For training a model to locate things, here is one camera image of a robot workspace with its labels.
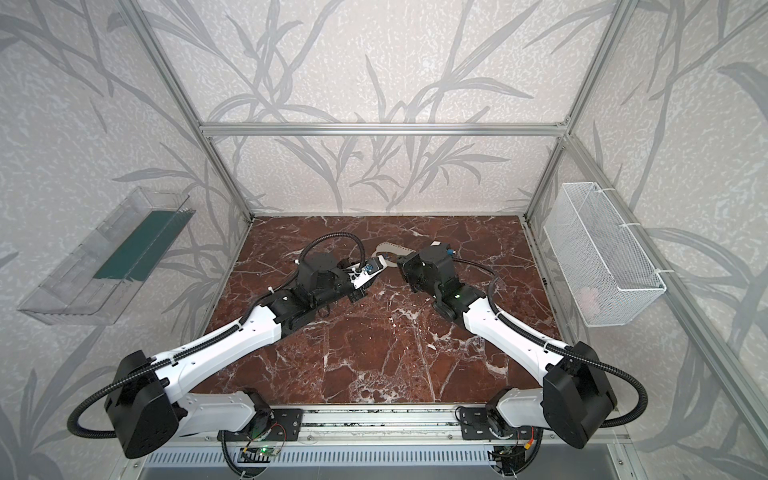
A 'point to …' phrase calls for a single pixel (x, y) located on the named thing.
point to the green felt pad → (145, 245)
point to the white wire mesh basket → (608, 275)
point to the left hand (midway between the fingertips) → (379, 256)
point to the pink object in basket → (587, 297)
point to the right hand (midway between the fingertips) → (393, 246)
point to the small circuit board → (265, 451)
